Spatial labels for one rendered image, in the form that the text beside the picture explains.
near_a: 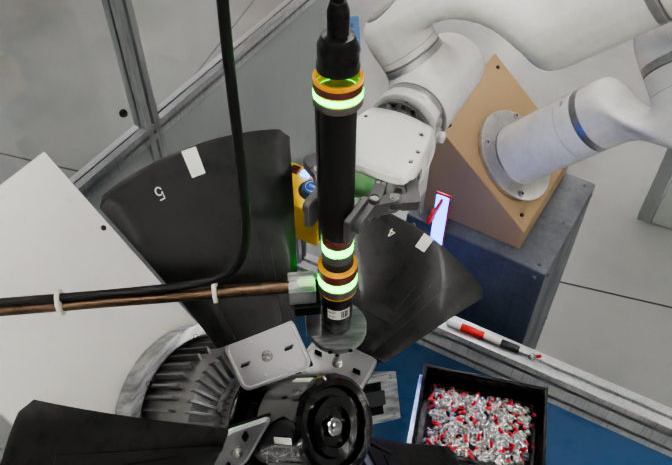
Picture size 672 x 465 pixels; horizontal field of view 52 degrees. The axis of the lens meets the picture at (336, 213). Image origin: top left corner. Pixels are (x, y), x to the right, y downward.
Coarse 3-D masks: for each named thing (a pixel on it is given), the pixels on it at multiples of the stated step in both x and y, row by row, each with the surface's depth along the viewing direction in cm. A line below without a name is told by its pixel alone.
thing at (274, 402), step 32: (288, 384) 81; (320, 384) 78; (352, 384) 82; (224, 416) 83; (256, 416) 81; (288, 416) 76; (320, 416) 78; (352, 416) 81; (256, 448) 83; (288, 448) 76; (320, 448) 77; (352, 448) 81
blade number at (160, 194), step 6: (162, 180) 78; (150, 186) 78; (156, 186) 78; (162, 186) 78; (150, 192) 78; (156, 192) 78; (162, 192) 78; (168, 192) 78; (156, 198) 78; (162, 198) 78; (168, 198) 78; (156, 204) 78; (162, 204) 78
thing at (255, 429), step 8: (248, 424) 75; (256, 424) 76; (264, 424) 77; (232, 432) 74; (240, 432) 75; (248, 432) 76; (256, 432) 77; (232, 440) 75; (240, 440) 76; (248, 440) 78; (256, 440) 79; (224, 448) 75; (232, 448) 77; (248, 448) 79; (224, 456) 77; (232, 456) 78; (248, 456) 80; (216, 464) 77; (224, 464) 78; (232, 464) 79; (240, 464) 81
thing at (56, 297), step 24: (216, 0) 52; (336, 0) 53; (240, 120) 60; (240, 144) 62; (240, 168) 63; (240, 192) 66; (240, 264) 73; (120, 288) 75; (144, 288) 75; (168, 288) 75; (192, 288) 75
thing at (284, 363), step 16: (256, 336) 82; (272, 336) 82; (288, 336) 82; (240, 352) 83; (256, 352) 82; (272, 352) 82; (288, 352) 82; (304, 352) 82; (240, 368) 83; (256, 368) 83; (272, 368) 83; (288, 368) 83; (304, 368) 82; (240, 384) 83; (256, 384) 83
